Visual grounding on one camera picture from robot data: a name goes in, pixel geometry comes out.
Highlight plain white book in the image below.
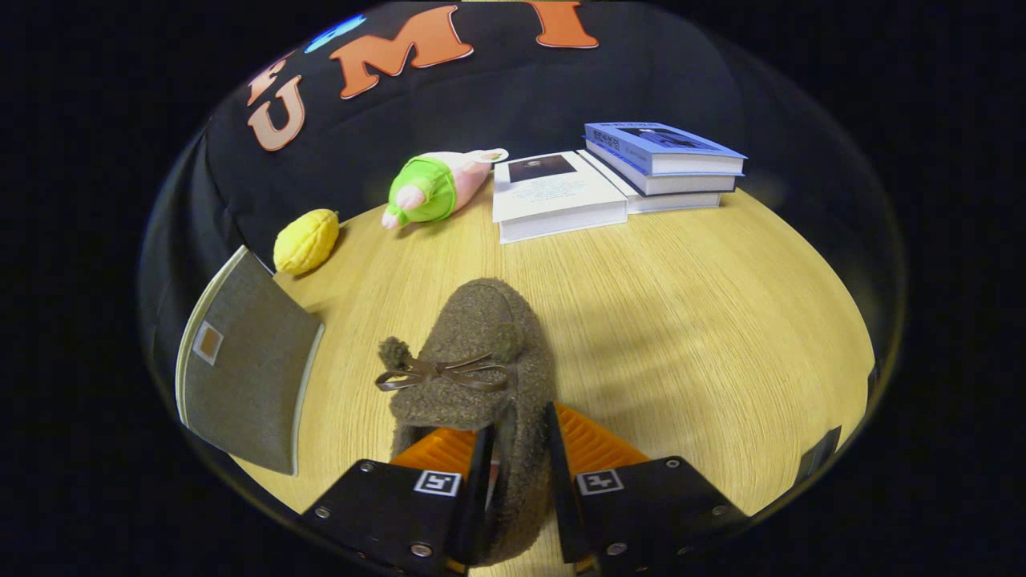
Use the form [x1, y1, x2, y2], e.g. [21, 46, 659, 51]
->
[577, 149, 724, 215]

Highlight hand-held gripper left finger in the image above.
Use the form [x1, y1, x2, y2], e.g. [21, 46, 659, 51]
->
[301, 425, 495, 576]

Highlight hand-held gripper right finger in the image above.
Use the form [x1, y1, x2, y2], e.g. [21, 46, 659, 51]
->
[545, 401, 750, 576]

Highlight beige fabric storage box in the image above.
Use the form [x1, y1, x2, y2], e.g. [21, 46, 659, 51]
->
[175, 244, 325, 477]

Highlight brown fuzzy shoe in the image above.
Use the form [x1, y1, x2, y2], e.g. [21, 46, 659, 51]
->
[375, 277, 558, 566]

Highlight yellow plush bun toy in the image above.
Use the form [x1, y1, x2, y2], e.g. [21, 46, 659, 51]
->
[273, 208, 341, 276]

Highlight white book with dark photo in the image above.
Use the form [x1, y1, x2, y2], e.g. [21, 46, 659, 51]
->
[491, 151, 628, 244]

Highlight green and pink plush toy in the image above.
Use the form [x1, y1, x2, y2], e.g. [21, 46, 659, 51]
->
[382, 148, 510, 231]

